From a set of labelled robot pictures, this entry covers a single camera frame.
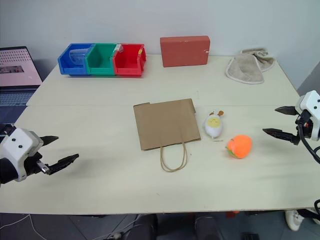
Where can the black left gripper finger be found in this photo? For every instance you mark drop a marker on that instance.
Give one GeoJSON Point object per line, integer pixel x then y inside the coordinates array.
{"type": "Point", "coordinates": [62, 163]}
{"type": "Point", "coordinates": [48, 139]}

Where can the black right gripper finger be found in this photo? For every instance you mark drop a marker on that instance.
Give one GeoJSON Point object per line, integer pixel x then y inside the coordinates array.
{"type": "Point", "coordinates": [280, 133]}
{"type": "Point", "coordinates": [287, 110]}

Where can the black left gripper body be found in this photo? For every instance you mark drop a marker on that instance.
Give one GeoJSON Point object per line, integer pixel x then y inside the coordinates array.
{"type": "Point", "coordinates": [32, 163]}

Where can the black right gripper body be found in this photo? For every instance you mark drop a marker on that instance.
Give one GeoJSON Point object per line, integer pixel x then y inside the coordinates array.
{"type": "Point", "coordinates": [305, 122]}

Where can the brown paper bag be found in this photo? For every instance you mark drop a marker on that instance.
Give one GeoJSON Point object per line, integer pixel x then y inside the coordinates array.
{"type": "Point", "coordinates": [166, 122]}

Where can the orange plush fruit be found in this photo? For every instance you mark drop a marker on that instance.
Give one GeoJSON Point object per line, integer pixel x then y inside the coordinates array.
{"type": "Point", "coordinates": [240, 146]}

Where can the beige towel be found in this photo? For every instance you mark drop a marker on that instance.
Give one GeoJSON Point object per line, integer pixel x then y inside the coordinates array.
{"type": "Point", "coordinates": [246, 68]}

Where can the white yellow plush toy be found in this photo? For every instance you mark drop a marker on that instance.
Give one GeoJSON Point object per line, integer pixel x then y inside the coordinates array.
{"type": "Point", "coordinates": [213, 125]}

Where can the blue plastic storage bin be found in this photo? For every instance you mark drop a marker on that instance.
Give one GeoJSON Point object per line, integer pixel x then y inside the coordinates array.
{"type": "Point", "coordinates": [73, 70]}

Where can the open laptop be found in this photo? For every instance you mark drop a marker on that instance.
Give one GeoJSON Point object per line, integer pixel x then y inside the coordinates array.
{"type": "Point", "coordinates": [17, 67]}

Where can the green plastic storage bin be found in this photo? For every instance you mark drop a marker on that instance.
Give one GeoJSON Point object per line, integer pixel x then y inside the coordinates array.
{"type": "Point", "coordinates": [100, 70]}

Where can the white rounded object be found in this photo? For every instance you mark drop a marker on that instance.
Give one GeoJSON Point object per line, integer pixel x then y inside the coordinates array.
{"type": "Point", "coordinates": [293, 220]}

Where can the clear plastic measuring cup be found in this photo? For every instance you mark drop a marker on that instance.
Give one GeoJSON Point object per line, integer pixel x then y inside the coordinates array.
{"type": "Point", "coordinates": [77, 57]}

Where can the red plastic storage bin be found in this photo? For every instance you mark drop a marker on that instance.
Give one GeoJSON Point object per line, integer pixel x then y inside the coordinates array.
{"type": "Point", "coordinates": [127, 70]}

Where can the clear plastic wrapper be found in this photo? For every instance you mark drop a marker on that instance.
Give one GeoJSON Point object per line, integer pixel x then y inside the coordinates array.
{"type": "Point", "coordinates": [119, 48]}

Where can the red brick-coloured box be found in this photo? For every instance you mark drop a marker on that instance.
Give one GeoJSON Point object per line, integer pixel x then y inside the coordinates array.
{"type": "Point", "coordinates": [185, 51]}

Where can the small yellow orange item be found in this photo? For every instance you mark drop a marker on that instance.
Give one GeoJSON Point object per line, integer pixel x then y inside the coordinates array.
{"type": "Point", "coordinates": [140, 51]}

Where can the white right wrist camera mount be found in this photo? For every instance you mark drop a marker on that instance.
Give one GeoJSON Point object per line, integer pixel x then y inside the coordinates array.
{"type": "Point", "coordinates": [308, 102]}

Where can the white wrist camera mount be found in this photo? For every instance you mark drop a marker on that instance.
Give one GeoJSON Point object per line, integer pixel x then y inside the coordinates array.
{"type": "Point", "coordinates": [18, 145]}
{"type": "Point", "coordinates": [308, 102]}

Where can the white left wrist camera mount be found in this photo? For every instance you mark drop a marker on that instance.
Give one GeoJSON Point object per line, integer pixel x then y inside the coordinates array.
{"type": "Point", "coordinates": [18, 145]}

